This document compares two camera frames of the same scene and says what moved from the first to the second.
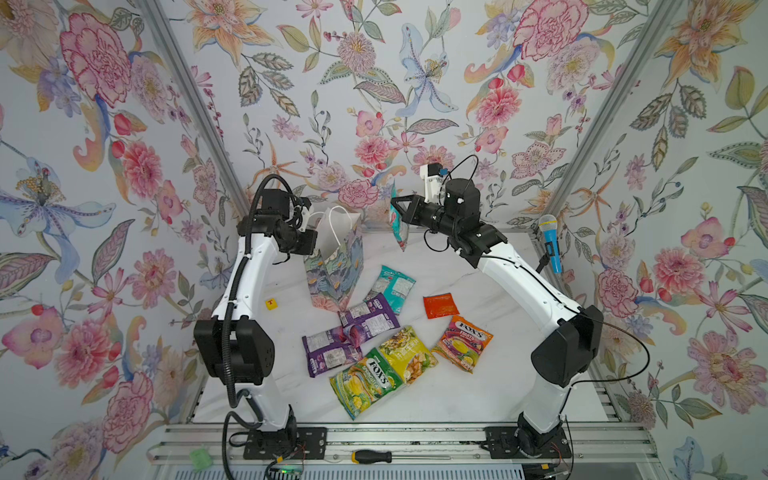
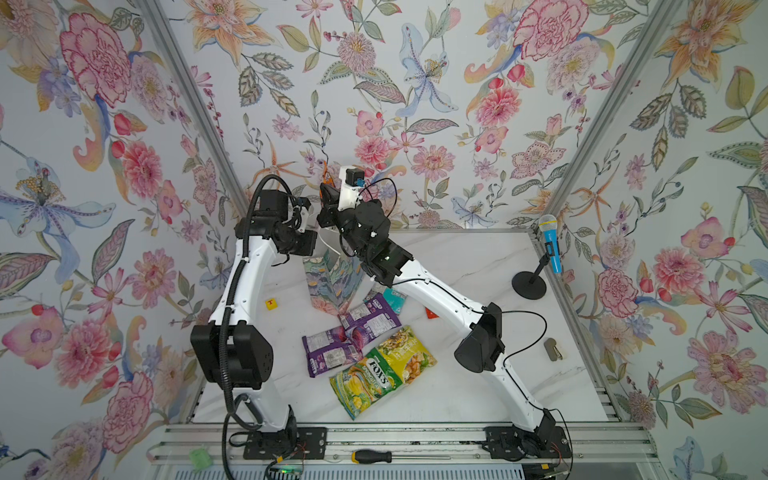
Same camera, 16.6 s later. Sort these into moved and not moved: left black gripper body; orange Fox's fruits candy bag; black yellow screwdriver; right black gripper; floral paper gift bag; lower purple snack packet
Moved: orange Fox's fruits candy bag; right black gripper
Not moved: floral paper gift bag; lower purple snack packet; black yellow screwdriver; left black gripper body
